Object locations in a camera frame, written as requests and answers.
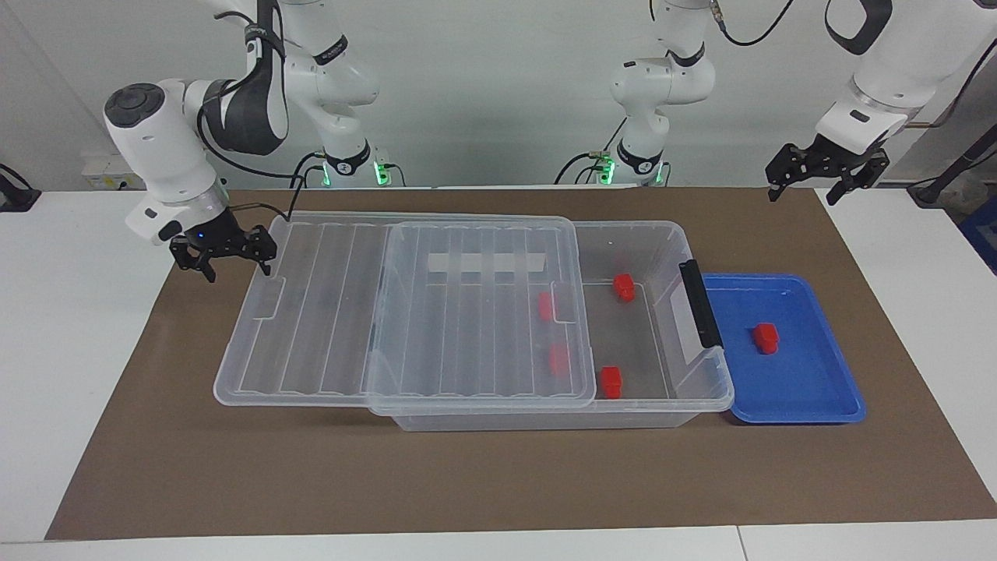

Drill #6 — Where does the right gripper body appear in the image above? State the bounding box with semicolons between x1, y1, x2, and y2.
174;206;252;259

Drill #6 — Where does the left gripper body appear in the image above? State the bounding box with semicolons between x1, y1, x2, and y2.
805;133;886;178

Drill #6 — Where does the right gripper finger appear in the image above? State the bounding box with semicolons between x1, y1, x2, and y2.
240;224;279;277
170;239;218;284

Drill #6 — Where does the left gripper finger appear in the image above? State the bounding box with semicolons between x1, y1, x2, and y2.
826;151;891;206
765;143;816;203

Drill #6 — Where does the clear plastic box lid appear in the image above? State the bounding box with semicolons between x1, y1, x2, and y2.
213;211;597;416

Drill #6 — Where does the clear plastic storage box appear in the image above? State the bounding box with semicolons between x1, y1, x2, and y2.
374;221;736;432

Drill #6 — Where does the black stand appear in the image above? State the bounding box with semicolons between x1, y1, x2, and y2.
0;163;41;213
907;127;997;208

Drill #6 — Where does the blue crate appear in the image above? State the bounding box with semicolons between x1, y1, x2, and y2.
960;196;997;275

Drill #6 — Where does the blue plastic tray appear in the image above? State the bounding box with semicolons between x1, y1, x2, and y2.
700;272;868;425

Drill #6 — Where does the black cable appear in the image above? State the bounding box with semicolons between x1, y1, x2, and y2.
229;181;314;224
196;74;328;183
554;117;629;186
712;0;797;48

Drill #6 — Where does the white wall socket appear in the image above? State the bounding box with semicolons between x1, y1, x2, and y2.
81;154;144;191

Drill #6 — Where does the black box latch handle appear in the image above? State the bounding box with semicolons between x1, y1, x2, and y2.
678;259;724;350

